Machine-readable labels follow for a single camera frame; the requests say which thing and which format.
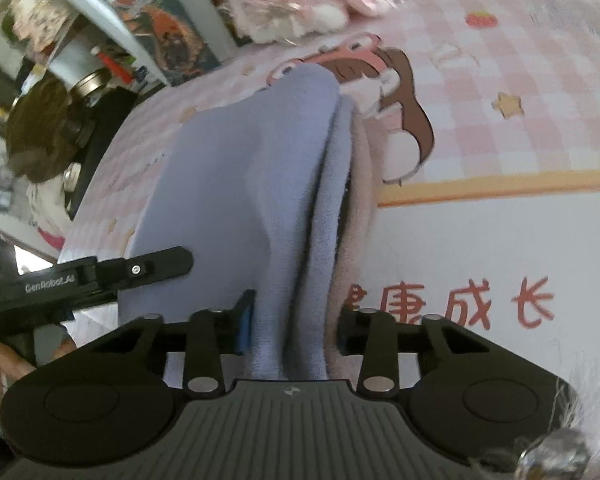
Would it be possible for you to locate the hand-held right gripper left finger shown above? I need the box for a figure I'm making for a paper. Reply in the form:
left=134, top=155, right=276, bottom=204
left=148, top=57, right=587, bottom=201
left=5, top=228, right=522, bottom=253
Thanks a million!
left=87, top=290, right=257, bottom=398

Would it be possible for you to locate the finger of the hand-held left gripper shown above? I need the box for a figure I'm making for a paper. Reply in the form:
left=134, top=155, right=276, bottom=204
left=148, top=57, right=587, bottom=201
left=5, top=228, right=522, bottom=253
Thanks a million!
left=95, top=246, right=195, bottom=294

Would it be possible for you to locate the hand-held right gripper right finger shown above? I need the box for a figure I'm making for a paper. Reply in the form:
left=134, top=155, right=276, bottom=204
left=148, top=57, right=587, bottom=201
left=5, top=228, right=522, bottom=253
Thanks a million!
left=337, top=305, right=486, bottom=398

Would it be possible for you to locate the lavender and pink sweater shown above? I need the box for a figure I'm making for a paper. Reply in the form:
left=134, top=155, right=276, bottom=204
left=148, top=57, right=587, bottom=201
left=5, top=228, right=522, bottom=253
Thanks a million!
left=117, top=62, right=383, bottom=382

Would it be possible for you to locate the person's left hand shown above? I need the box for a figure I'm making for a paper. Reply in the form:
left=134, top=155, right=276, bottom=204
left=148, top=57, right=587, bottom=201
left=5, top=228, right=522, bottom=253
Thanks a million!
left=0, top=340, right=38, bottom=413

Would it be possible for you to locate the black flat pad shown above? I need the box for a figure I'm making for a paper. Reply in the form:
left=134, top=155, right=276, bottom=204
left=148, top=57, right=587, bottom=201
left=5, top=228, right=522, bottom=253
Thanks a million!
left=67, top=87, right=142, bottom=222

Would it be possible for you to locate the dark olive cloth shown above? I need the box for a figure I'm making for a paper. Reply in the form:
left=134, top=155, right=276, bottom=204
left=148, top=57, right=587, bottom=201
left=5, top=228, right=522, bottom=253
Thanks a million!
left=5, top=77, right=84, bottom=184

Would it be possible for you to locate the metal bowl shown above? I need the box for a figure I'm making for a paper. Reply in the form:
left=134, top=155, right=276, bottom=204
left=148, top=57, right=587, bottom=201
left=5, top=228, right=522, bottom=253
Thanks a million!
left=70, top=71, right=112, bottom=103

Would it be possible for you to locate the large illustrated book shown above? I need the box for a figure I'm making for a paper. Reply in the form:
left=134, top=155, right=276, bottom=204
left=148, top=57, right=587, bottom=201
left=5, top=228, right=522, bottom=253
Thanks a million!
left=112, top=0, right=222, bottom=87

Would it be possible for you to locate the silver tinsel charm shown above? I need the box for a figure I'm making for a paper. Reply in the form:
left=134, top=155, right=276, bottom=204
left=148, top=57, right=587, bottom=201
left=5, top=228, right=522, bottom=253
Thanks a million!
left=472, top=375, right=600, bottom=480

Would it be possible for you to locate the pink cartoon printed desk mat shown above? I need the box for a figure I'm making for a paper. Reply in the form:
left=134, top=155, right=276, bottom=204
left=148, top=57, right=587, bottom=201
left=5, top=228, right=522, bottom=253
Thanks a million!
left=60, top=0, right=600, bottom=480

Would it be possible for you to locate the pink floral hanging charm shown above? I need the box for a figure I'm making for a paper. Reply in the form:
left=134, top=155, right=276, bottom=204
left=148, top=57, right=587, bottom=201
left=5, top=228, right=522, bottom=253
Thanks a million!
left=7, top=0, right=77, bottom=54

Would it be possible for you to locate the white and pink plush bunny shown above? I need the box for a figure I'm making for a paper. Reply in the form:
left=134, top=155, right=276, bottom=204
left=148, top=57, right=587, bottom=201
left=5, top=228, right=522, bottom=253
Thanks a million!
left=220, top=0, right=402, bottom=44

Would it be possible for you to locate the white shelf frame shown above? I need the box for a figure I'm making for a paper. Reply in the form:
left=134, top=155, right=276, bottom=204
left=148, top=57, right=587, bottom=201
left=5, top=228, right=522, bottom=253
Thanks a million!
left=25, top=0, right=238, bottom=88

